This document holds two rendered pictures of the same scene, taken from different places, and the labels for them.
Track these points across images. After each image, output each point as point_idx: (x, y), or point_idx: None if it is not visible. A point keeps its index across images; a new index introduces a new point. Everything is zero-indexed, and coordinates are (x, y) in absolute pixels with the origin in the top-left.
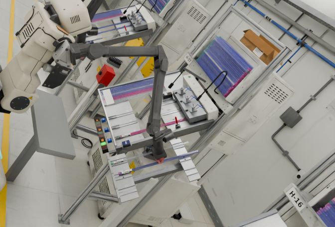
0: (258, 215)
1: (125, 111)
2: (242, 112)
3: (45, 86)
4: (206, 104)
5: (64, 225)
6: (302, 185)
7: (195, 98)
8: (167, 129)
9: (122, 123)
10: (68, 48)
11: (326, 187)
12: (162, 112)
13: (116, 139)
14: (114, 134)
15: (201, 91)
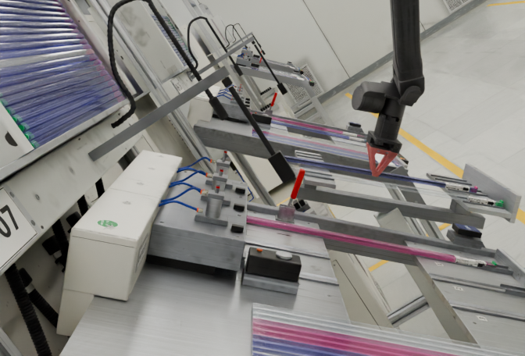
0: (226, 131)
1: (491, 321)
2: None
3: None
4: (165, 165)
5: None
6: (157, 75)
7: (183, 180)
8: (370, 82)
9: (491, 292)
10: None
11: (163, 36)
12: (317, 261)
13: (503, 265)
14: (513, 280)
15: (132, 181)
